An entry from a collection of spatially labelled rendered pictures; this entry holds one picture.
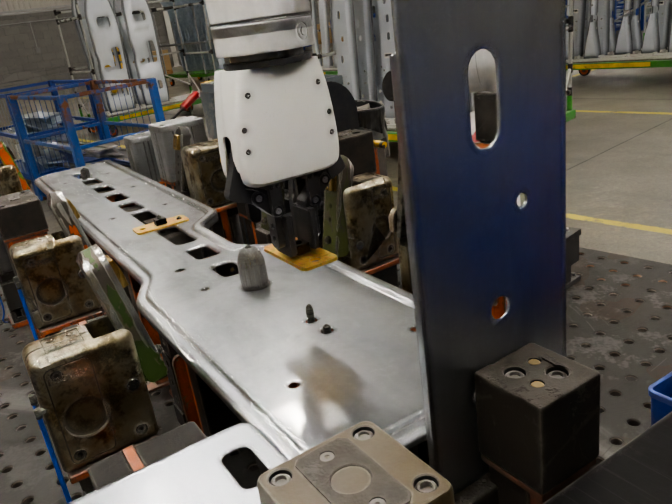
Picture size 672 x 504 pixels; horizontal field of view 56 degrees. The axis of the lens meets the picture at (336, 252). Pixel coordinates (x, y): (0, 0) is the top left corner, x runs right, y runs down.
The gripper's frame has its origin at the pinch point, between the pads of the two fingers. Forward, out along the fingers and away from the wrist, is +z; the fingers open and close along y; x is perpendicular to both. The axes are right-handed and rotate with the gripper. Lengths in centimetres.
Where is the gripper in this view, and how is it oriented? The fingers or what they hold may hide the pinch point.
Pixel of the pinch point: (295, 228)
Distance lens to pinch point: 59.4
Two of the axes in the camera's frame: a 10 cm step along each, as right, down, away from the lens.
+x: 5.4, 2.4, -8.1
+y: -8.3, 3.0, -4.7
